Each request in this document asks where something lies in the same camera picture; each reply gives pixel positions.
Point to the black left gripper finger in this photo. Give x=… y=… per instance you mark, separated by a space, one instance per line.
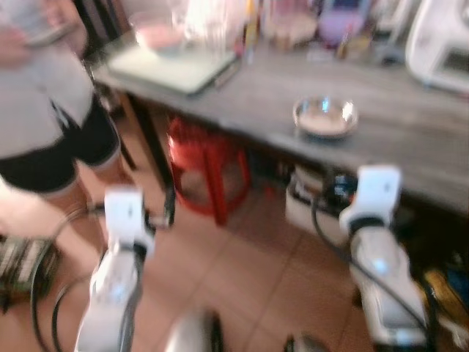
x=171 y=207

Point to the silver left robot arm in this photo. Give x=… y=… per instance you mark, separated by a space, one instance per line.
x=113 y=293

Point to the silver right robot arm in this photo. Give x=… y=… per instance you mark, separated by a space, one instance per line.
x=381 y=271

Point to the white box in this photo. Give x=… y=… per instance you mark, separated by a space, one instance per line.
x=304 y=213

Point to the dark table leg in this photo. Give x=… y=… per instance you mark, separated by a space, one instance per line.
x=152 y=150

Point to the red plastic stool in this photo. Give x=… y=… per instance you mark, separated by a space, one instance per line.
x=209 y=158

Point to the shiny metal bowl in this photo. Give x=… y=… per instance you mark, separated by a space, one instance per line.
x=325 y=121

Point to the silver left robot leg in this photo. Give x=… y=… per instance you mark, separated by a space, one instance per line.
x=192 y=334

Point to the silver robot leg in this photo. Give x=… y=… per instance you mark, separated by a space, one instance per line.
x=308 y=345
x=192 y=334

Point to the green printed cardboard box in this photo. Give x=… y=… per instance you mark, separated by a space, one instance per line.
x=26 y=264

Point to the yellow bag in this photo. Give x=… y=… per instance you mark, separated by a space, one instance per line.
x=448 y=297

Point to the silver right robot leg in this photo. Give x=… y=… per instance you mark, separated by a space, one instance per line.
x=308 y=345

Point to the purple plastic container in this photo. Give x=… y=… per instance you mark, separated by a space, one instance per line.
x=343 y=26

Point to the person in grey shirt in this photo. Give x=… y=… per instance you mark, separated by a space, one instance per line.
x=44 y=95

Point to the beige jar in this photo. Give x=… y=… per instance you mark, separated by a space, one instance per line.
x=289 y=28

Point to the white kitchen appliance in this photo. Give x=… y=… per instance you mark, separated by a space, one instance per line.
x=440 y=51

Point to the pink bowl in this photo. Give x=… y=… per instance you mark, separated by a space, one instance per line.
x=160 y=35

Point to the clear glass jug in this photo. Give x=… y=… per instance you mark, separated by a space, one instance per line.
x=212 y=22

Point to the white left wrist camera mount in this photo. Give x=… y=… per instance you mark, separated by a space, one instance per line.
x=126 y=213

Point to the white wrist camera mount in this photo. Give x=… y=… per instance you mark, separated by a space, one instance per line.
x=126 y=213
x=375 y=192

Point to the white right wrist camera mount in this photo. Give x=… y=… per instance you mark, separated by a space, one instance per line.
x=375 y=192

